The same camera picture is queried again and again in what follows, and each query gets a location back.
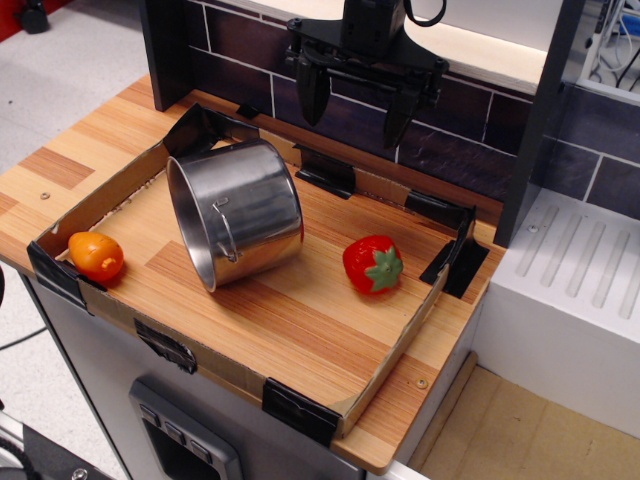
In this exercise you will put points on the white toy sink drainboard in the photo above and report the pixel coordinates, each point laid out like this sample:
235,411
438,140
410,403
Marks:
561,313

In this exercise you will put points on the orange plastic toy fruit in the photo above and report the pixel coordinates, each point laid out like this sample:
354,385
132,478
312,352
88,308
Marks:
95,255

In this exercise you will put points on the cardboard fence with black tape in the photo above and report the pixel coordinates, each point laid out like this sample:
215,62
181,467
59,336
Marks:
347,369

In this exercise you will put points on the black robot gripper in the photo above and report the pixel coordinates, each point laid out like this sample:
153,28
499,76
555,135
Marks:
368,45

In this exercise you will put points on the shiny metal pot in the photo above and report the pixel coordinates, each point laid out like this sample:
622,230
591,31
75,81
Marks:
237,209

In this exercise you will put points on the red plastic toy strawberry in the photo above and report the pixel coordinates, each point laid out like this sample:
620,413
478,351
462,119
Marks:
373,264

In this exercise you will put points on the grey toy oven panel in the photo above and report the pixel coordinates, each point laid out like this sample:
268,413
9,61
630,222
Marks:
183,447

